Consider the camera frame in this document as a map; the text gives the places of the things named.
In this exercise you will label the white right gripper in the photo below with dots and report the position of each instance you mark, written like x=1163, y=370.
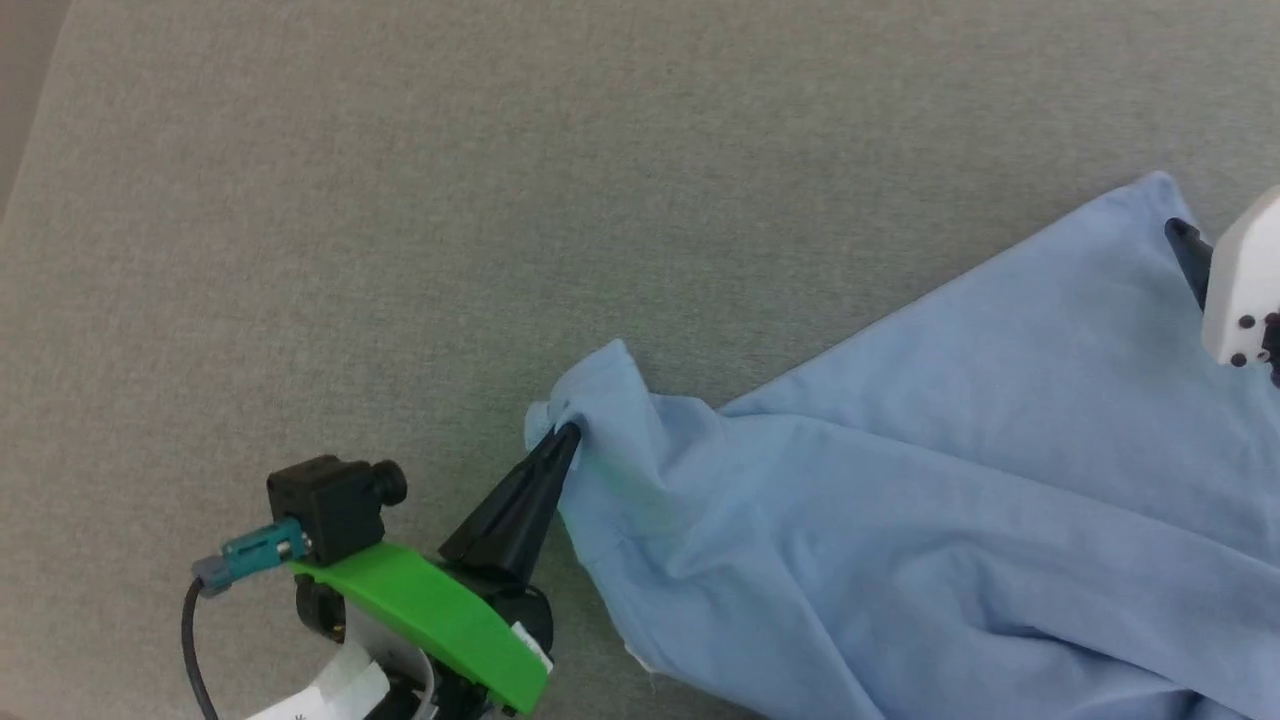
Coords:
x=1245, y=290

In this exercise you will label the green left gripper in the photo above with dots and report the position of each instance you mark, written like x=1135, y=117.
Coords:
x=430, y=620

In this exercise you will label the light blue and white garment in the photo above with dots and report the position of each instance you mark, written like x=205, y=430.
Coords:
x=950, y=480

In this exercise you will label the white paper label tag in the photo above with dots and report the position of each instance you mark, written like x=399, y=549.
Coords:
x=330, y=690

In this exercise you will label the grey fabric sofa cushion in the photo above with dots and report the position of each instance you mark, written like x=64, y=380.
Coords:
x=400, y=200

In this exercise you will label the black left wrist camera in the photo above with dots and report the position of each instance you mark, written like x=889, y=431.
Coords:
x=330, y=505

